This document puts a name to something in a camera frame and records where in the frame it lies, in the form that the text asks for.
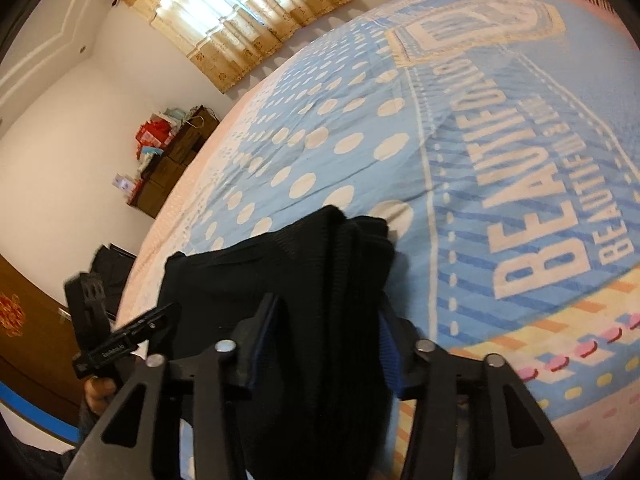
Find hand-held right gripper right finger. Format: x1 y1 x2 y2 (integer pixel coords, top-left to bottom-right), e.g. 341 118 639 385
377 307 582 480

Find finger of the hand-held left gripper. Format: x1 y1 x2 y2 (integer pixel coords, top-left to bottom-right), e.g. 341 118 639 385
72 302 182 379

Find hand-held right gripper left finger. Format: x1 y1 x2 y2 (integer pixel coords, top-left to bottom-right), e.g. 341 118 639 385
65 292 282 480

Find black pants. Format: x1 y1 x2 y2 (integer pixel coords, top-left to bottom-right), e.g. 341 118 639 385
155 205 397 480

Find person's left hand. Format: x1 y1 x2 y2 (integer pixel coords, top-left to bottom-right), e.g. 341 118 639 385
82 376 121 417

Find black bag on floor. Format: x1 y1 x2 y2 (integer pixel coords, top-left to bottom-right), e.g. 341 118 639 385
93 243 137 313

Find brown wooden door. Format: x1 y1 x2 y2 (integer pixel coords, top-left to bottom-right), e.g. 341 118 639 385
0 254 83 403

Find dark wooden cabinet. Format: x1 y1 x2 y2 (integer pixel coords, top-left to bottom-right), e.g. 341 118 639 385
127 105 222 219

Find red gift box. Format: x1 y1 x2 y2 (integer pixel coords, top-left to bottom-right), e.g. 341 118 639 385
135 115 177 150

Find blue printed bed sheet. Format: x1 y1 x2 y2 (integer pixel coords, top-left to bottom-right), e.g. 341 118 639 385
115 0 640 480

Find yellow patterned curtain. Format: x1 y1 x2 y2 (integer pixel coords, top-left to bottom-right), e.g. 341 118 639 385
120 0 357 94

